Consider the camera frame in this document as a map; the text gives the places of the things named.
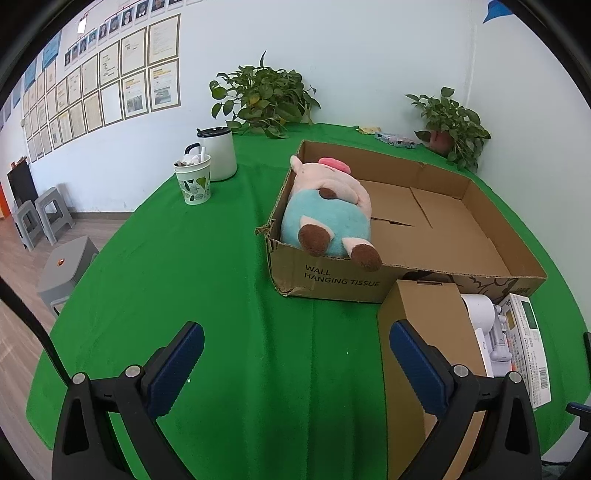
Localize green tablecloth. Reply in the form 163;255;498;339
25;121;591;480

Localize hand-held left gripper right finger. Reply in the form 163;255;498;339
389;320;542;480

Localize blue wall decal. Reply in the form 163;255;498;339
482;0;513;24

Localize pink and blue plush toy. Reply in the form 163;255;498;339
280;155;383;271

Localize row of portrait photos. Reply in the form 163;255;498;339
65;0;204;65

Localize small potted plant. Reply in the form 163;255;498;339
405;87;491;174

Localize white mug with black lid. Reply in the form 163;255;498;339
185;127;238;182

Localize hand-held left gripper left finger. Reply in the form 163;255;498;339
52;320;205;480

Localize small brown cardboard box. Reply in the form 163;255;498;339
376;279;490;480

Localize grey plastic stool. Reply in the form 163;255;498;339
37;235;100;317
11;200;44;252
34;187;75;245

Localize white plastic holder with tube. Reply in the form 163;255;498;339
489;302;513;364

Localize white cylindrical device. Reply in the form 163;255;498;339
462;294;502;376

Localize large leafy potted plant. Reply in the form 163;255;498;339
209;50;321;139

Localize leaf print paper cup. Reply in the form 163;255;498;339
174;154;213;206

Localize large cardboard box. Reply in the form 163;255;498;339
255;140;548;304

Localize printed plastic packet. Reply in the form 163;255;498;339
375;132;416;148

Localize wall of framed certificates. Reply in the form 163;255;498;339
21;14;182;163

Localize black cable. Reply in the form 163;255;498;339
0;277;70;384

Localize white medicine box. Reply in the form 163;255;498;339
502;294;553;411

